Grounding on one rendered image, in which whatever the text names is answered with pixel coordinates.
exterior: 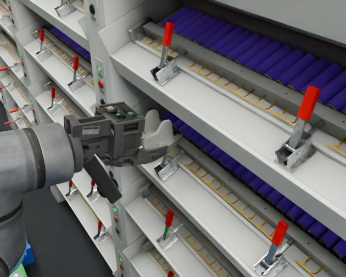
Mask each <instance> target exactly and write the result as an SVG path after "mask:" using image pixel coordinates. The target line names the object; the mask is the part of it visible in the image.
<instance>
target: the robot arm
mask: <svg viewBox="0 0 346 277"><path fill-rule="evenodd" d="M177 132H178V131H177V130H175V129H172V122H171V121H170V120H164V121H162V122H161V123H160V119H159V113H158V111H157V110H155V109H152V110H150V111H149V112H148V113H147V115H146V117H145V118H142V117H141V116H140V115H139V114H137V113H136V112H135V111H134V110H133V109H131V108H130V107H129V106H128V105H127V104H125V102H124V101H123V102H116V103H109V104H102V105H97V106H96V111H95V115H94V116H92V117H85V118H79V119H76V118H75V117H74V116H73V115H72V114H70V115H64V127H63V126H62V125H61V124H60V123H51V124H44V125H38V126H32V127H29V128H22V129H15V130H9V131H2V132H0V277H9V276H10V274H11V273H13V272H14V271H15V270H17V269H18V267H19V266H20V265H21V263H22V262H23V260H24V257H25V253H26V248H27V236H26V232H25V222H24V206H23V193H26V192H29V191H33V190H37V189H41V188H45V187H49V186H53V185H57V184H61V183H64V182H68V181H70V180H72V178H73V176H74V173H78V172H81V171H82V169H83V167H84V169H85V170H86V171H87V173H88V174H89V176H90V177H91V178H92V180H93V181H94V182H95V183H96V185H97V191H98V193H99V195H100V196H102V197H104V198H107V200H108V201H109V202H110V203H111V204H114V203H115V202H116V201H118V200H119V199H120V198H121V197H122V194H121V192H120V191H119V189H118V188H119V186H118V183H117V181H116V180H115V179H114V178H112V177H110V176H109V175H108V174H107V172H106V171H105V169H104V168H103V167H102V165H101V164H100V162H99V161H98V159H97V158H96V156H95V155H94V154H96V155H97V157H98V158H99V159H100V160H101V161H102V162H103V163H104V164H105V165H106V166H108V165H111V166H115V167H128V166H133V167H134V166H135V165H140V164H148V163H151V162H154V161H156V160H158V159H159V158H161V157H163V156H164V155H166V154H167V152H168V151H170V150H172V149H173V148H174V147H175V146H176V145H177V144H178V143H179V142H180V141H181V139H182V137H183V135H182V134H178V135H176V134H177ZM173 133H174V135H173ZM140 146H142V148H139V147H140Z"/></svg>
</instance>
